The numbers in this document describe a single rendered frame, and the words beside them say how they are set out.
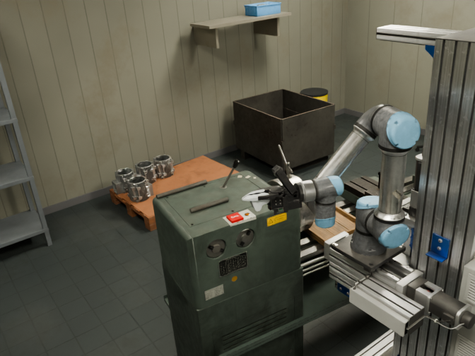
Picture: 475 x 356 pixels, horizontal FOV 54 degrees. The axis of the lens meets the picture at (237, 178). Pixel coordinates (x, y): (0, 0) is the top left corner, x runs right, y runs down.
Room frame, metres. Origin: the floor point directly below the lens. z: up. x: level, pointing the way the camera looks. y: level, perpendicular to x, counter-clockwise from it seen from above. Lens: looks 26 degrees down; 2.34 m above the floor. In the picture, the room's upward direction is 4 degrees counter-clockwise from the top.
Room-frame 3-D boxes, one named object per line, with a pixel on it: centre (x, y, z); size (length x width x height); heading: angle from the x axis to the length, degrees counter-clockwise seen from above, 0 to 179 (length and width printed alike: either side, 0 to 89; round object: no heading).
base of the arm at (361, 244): (1.68, -0.54, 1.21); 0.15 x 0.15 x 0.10
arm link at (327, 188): (1.49, -0.31, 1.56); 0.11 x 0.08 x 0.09; 103
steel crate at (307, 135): (5.32, -0.59, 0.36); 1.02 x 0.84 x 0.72; 34
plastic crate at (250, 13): (5.62, -0.43, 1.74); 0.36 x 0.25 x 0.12; 124
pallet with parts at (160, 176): (4.55, 0.63, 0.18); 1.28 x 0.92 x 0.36; 124
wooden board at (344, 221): (2.35, -0.50, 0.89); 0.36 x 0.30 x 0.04; 27
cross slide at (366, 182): (2.51, -0.85, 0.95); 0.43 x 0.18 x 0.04; 27
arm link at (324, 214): (1.51, -0.31, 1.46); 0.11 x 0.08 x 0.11; 13
